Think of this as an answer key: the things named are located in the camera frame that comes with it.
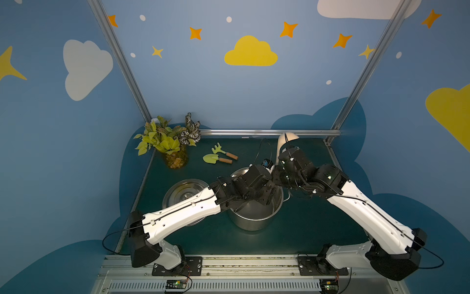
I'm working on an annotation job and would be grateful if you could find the beige plastic ladle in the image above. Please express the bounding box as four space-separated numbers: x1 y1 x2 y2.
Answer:
275 132 299 165

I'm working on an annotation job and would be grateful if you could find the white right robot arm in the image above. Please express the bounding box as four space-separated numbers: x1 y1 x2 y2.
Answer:
272 144 427 281

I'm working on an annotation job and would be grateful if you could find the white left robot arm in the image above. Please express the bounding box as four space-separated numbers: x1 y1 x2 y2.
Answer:
128 165 280 270

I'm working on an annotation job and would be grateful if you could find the green toy trowel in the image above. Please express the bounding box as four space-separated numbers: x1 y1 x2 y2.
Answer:
203 154 233 164

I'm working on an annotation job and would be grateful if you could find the green toy rake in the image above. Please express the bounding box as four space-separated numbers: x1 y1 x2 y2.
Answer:
211 143 239 160

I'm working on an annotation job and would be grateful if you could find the stainless steel pot lid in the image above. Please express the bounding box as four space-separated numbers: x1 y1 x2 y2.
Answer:
162 179 209 209

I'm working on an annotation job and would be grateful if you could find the artificial green potted plant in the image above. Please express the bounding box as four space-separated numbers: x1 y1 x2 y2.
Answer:
134 113 201 170

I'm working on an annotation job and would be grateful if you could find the right small circuit board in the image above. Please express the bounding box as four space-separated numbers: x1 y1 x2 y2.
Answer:
319 280 339 294

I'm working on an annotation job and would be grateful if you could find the small circuit board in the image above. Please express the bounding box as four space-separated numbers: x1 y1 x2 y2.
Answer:
319 280 339 294
165 280 187 290

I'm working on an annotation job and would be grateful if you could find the left small circuit board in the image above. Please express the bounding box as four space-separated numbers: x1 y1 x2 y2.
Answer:
165 280 187 290

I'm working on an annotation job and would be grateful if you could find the aluminium right frame rail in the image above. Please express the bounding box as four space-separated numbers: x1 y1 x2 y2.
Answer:
324 137 342 170

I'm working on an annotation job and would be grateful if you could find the aluminium frame rail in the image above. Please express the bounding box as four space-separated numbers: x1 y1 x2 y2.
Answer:
324 137 342 170
200 129 341 138

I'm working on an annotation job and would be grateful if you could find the aluminium back frame rail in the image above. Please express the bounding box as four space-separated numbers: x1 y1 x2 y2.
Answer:
200 129 341 138

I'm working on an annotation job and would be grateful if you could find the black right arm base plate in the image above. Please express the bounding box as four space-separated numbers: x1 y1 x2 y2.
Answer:
296 254 350 276

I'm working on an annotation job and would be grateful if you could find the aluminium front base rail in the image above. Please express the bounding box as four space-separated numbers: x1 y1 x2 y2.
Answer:
91 254 409 294

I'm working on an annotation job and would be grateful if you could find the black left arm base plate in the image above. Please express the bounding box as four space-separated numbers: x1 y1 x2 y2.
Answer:
151 256 203 278

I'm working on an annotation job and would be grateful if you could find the aluminium right frame post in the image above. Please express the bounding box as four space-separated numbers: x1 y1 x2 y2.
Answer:
331 0 412 132

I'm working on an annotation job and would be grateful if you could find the aluminium frame post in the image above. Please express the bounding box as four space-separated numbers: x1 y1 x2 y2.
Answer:
331 0 412 132
88 0 152 123

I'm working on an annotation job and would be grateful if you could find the aluminium left frame post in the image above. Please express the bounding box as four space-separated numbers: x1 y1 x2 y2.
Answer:
88 0 152 123

